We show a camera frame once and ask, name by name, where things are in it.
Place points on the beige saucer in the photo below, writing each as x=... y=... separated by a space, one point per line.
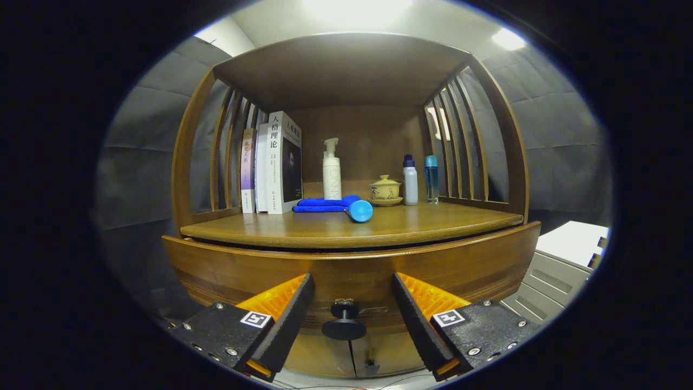
x=386 y=202

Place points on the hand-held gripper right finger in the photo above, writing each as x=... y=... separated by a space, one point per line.
x=418 y=327

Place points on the beige lidded teacup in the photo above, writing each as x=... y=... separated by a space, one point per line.
x=385 y=188

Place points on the clear bottle teal cap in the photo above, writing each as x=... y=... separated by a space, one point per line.
x=431 y=181

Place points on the thin white book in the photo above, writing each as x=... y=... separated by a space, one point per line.
x=261 y=168

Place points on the large ceiling light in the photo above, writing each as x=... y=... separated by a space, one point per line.
x=357 y=6

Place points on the small ceiling light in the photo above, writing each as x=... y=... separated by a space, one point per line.
x=508 y=39

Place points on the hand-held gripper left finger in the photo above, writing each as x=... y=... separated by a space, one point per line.
x=287 y=330

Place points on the grey portrait cover book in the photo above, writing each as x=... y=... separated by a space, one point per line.
x=289 y=162

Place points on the brown wooden cabinet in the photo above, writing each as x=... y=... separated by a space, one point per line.
x=341 y=70

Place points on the white pump bottle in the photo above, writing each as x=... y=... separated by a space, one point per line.
x=332 y=176

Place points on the brown wooden drawer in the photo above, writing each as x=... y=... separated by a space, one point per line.
x=352 y=265

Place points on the blue white cosmetic tube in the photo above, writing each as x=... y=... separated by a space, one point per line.
x=361 y=211

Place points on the brown wooden countertop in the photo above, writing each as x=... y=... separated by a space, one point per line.
x=406 y=225

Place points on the white bottle dark blue cap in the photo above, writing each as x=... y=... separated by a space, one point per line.
x=410 y=184

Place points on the purple spine book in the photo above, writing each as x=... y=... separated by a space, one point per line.
x=248 y=168

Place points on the blue folded cloth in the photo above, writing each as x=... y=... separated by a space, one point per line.
x=322 y=204

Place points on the grey filing cabinet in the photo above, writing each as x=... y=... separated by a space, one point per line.
x=552 y=276

